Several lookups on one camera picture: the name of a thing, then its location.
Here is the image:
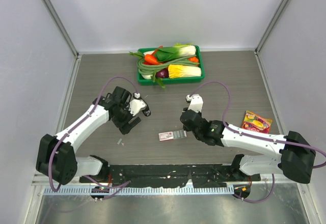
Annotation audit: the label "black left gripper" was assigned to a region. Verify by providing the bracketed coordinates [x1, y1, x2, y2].
[112, 103, 141, 134]

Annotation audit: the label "red white staple box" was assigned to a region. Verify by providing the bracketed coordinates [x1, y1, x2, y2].
[158, 130, 187, 142]

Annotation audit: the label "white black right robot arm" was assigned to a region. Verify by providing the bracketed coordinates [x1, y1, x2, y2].
[180, 110, 316, 184]

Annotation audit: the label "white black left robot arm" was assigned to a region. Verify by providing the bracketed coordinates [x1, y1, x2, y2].
[36, 87, 151, 185]

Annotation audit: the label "yellow white napa cabbage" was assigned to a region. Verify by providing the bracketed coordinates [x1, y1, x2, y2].
[168, 65, 202, 79]

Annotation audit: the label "purple red onion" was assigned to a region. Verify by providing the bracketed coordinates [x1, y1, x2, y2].
[155, 69, 169, 78]

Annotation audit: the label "green long beans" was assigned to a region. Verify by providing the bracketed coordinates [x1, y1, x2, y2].
[137, 57, 200, 75]

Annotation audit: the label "colourful candy packet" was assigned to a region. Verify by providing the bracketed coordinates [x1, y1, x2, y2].
[241, 110, 273, 134]

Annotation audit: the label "small orange carrot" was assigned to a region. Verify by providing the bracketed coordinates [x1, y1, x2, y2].
[188, 57, 199, 63]

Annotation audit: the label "green plastic tray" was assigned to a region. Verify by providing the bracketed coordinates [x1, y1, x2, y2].
[129, 44, 205, 87]

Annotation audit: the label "white green bok choy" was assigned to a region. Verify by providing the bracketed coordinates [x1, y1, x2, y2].
[154, 44, 196, 62]

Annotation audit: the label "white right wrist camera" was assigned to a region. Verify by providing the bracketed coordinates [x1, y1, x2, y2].
[186, 94, 203, 113]

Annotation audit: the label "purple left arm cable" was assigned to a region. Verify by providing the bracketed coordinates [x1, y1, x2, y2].
[48, 76, 140, 201]

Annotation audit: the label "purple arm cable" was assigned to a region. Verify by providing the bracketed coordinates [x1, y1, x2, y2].
[191, 81, 326, 203]
[48, 76, 140, 201]

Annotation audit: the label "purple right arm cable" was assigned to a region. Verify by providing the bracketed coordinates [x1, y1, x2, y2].
[191, 81, 326, 203]

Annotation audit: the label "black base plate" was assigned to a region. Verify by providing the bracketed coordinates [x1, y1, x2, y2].
[91, 164, 261, 188]

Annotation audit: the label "slotted cable duct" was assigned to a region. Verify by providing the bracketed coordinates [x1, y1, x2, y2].
[43, 185, 234, 196]

